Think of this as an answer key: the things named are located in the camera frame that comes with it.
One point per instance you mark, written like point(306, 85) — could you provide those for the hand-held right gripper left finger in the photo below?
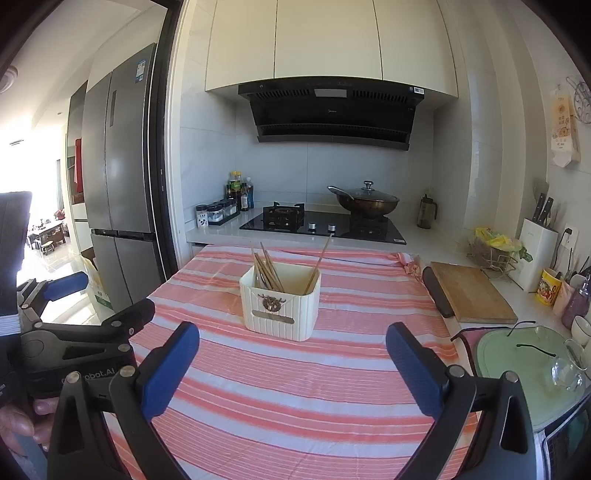
point(168, 369)

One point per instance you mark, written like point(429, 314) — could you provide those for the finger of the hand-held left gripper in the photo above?
point(67, 285)
point(134, 316)

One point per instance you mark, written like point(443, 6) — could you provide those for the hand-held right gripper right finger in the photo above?
point(415, 369)

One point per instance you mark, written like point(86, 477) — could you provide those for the cream utensil holder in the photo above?
point(286, 318)

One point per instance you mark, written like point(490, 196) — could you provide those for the dark thin wooden chopstick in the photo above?
point(270, 282)

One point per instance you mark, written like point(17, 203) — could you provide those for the person's left hand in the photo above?
point(23, 424)

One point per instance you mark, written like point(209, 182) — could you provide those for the cardboard box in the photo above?
point(99, 286)

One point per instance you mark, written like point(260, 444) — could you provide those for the wooden tea table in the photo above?
point(48, 235)

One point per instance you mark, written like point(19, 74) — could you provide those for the wooden cutting board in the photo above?
point(475, 295)

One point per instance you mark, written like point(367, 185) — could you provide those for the pale green tray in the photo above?
point(512, 369)

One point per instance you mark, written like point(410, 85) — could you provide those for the pink striped tablecloth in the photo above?
point(277, 392)

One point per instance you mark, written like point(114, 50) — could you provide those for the white spice jar black lid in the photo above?
point(202, 217)

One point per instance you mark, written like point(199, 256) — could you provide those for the red hanging cloth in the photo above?
point(78, 161)

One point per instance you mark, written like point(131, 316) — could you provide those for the grey refrigerator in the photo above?
point(124, 161)

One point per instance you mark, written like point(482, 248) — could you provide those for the clear glass cup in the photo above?
point(565, 376)

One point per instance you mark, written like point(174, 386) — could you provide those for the yellow plastic bag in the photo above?
point(496, 242)

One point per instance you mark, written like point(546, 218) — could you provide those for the brown glass jug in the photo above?
point(427, 214)

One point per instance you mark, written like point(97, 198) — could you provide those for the yellow printed mug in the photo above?
point(549, 288)

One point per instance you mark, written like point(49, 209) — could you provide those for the grey tall cabinet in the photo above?
point(76, 124)

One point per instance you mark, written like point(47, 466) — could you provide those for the pink cup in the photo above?
point(562, 300)

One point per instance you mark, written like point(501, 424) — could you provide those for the white knife block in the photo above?
point(535, 258)

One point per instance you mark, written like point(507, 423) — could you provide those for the dark sauce bottle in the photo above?
point(249, 196)

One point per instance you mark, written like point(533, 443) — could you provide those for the white bowl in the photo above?
point(582, 332)

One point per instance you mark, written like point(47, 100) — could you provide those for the black gas stove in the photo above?
point(323, 224)

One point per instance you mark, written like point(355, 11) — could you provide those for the wok with glass lid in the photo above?
point(364, 203)

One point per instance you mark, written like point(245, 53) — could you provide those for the purple bottle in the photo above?
point(577, 304)

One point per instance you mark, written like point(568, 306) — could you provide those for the black range hood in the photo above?
point(332, 120)

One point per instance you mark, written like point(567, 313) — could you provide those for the hanging paper food package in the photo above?
point(564, 129)

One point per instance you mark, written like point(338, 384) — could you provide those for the white wall socket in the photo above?
point(569, 236)

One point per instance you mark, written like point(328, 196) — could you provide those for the cream wall cabinets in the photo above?
point(323, 41)

